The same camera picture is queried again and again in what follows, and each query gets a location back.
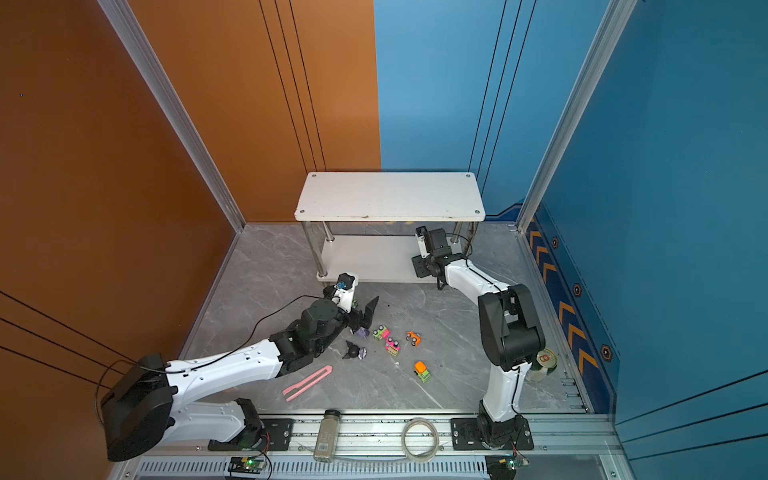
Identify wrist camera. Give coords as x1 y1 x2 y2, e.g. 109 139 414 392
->
331 273 359 313
416 226 430 258

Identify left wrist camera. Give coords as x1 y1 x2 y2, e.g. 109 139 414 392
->
331 273 359 313

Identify clear plastic bottle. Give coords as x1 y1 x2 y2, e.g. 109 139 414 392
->
313 409 341 463

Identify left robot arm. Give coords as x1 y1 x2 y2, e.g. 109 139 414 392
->
100 298 378 462

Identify orange green toy truck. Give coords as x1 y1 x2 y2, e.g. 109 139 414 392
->
414 361 431 383

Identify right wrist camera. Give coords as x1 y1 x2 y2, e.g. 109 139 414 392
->
416 226 430 258

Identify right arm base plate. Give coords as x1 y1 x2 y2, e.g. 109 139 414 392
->
450 415 535 451

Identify tape roll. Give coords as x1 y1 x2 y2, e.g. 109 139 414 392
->
527 348 558 383

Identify pink plastic tongs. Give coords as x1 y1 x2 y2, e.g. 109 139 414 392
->
282 365 333 402

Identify coiled white cable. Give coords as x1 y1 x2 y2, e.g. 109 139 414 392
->
400 417 441 463

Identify right circuit board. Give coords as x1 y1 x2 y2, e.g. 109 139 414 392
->
485 455 530 480

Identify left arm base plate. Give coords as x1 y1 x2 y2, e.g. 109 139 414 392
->
207 419 294 453

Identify left circuit board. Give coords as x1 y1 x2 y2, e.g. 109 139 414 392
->
227 456 270 478

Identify orange toy car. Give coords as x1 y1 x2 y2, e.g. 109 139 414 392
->
406 331 422 347

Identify circuit board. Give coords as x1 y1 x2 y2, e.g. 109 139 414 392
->
485 455 530 480
227 456 270 478

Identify white two-tier shelf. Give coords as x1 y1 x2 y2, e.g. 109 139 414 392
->
295 172 486 283

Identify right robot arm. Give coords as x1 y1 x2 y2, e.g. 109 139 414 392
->
412 226 546 451

